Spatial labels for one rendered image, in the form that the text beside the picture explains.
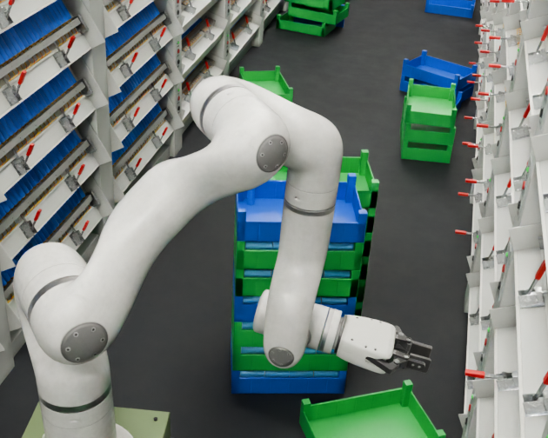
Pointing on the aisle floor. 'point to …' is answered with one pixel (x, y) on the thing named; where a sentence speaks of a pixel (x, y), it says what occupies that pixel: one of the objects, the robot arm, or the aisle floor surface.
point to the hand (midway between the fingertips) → (418, 356)
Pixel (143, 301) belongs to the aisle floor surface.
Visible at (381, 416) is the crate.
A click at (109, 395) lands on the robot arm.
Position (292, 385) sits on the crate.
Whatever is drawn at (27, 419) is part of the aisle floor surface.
